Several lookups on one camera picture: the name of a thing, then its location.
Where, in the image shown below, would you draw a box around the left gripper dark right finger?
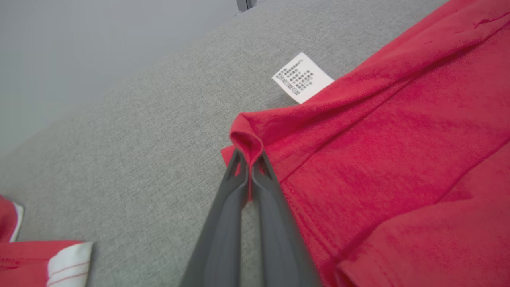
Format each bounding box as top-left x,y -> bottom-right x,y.
252,151 -> 323,287

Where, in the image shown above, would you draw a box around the grey fabric padded surface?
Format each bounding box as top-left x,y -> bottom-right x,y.
0,0 -> 451,287

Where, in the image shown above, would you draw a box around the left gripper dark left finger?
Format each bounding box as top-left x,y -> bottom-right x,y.
179,149 -> 249,287

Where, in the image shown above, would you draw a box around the red jersey with white stripes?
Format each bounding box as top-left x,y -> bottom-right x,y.
220,0 -> 510,287

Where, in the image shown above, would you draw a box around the red shorts with white trim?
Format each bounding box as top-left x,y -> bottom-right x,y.
0,195 -> 94,287

